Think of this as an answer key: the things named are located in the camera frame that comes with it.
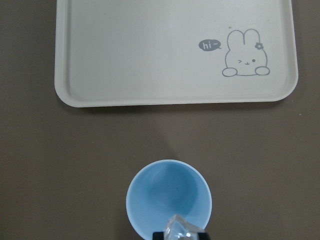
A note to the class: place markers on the cream rabbit tray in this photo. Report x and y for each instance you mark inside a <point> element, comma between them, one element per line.
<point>163,52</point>

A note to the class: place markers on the light blue cup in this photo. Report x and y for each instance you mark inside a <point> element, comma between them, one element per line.
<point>165,188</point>

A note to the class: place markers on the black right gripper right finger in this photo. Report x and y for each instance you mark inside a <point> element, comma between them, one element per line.
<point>203,235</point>

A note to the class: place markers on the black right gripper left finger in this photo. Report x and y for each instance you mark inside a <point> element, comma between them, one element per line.
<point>158,235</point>

